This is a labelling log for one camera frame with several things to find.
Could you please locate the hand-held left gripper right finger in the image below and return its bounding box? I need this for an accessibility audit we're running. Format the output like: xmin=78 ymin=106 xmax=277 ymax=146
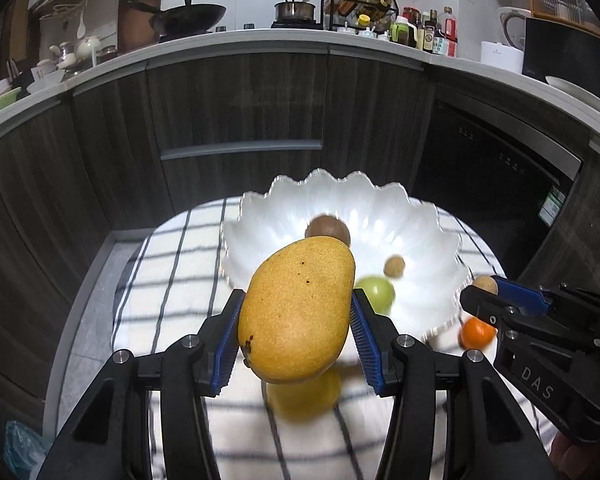
xmin=351 ymin=289 xmax=556 ymax=480

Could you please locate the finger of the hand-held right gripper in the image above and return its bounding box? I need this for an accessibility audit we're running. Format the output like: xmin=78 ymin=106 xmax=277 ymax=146
xmin=494 ymin=276 xmax=553 ymax=317
xmin=460 ymin=287 xmax=513 ymax=331

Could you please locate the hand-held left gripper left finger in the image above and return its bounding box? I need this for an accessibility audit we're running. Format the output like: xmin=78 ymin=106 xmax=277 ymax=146
xmin=35 ymin=289 xmax=246 ymax=480

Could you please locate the green round fruit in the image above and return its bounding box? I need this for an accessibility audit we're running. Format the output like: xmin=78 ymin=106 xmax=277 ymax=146
xmin=355 ymin=275 xmax=397 ymax=317

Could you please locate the yellow mango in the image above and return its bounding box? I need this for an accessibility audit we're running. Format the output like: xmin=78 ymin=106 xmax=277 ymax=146
xmin=237 ymin=237 xmax=356 ymax=385

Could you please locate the white scalloped bowl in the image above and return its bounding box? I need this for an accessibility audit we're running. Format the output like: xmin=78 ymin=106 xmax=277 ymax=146
xmin=221 ymin=169 xmax=471 ymax=341

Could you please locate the brown kiwi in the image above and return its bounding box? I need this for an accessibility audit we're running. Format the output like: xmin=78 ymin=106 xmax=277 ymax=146
xmin=305 ymin=215 xmax=352 ymax=248

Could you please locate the person's right hand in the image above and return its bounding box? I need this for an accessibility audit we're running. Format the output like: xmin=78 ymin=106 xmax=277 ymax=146
xmin=551 ymin=432 xmax=583 ymax=467

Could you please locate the orange tangerine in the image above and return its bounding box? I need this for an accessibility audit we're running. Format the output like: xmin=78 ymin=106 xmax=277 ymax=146
xmin=458 ymin=316 xmax=498 ymax=350

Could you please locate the white blue checked cloth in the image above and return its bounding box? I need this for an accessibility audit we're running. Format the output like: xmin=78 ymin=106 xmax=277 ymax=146
xmin=111 ymin=197 xmax=561 ymax=480

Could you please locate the black built-in dishwasher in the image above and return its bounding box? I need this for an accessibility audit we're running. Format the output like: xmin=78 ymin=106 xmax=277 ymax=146
xmin=412 ymin=100 xmax=583 ymax=271

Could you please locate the white plate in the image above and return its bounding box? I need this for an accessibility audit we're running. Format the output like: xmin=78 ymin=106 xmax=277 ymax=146
xmin=545 ymin=76 xmax=600 ymax=116

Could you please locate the blue plastic bag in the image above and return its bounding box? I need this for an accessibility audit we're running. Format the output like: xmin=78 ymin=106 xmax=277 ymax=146
xmin=4 ymin=420 xmax=48 ymax=480

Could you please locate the white box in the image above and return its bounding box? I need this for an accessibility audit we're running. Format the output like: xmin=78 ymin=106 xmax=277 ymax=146
xmin=481 ymin=40 xmax=525 ymax=75

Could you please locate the black microwave oven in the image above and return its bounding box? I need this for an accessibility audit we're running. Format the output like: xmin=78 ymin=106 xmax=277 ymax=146
xmin=522 ymin=16 xmax=600 ymax=106

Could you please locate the white electric kettle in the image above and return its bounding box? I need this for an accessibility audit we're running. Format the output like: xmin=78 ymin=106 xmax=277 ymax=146
xmin=497 ymin=6 xmax=533 ymax=53

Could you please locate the red sauce bottle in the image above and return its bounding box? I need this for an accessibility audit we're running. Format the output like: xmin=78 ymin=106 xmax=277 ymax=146
xmin=440 ymin=6 xmax=458 ymax=58

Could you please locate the green plastic jug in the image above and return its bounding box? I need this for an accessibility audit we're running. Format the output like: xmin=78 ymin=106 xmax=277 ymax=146
xmin=390 ymin=16 xmax=418 ymax=48

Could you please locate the black spice rack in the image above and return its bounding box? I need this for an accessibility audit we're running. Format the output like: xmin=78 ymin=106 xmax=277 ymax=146
xmin=322 ymin=0 xmax=400 ymax=33

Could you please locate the white teapot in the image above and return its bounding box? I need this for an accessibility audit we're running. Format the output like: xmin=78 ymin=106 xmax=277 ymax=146
xmin=75 ymin=35 xmax=101 ymax=61

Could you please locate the black gas stove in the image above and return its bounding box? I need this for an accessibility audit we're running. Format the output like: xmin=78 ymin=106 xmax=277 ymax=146
xmin=160 ymin=19 xmax=326 ymax=43

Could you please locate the black wok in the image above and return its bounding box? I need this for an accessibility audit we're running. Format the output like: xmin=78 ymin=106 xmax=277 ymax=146
xmin=125 ymin=0 xmax=227 ymax=36

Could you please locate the brown cutting board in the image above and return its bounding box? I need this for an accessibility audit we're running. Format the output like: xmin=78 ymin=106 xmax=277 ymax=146
xmin=117 ymin=0 xmax=163 ymax=53

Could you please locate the steel saucepan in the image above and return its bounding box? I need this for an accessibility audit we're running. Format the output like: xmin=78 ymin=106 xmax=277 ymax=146
xmin=274 ymin=0 xmax=318 ymax=23

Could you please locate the grey drawer handle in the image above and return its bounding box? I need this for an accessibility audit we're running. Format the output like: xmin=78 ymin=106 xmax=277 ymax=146
xmin=160 ymin=139 xmax=323 ymax=161

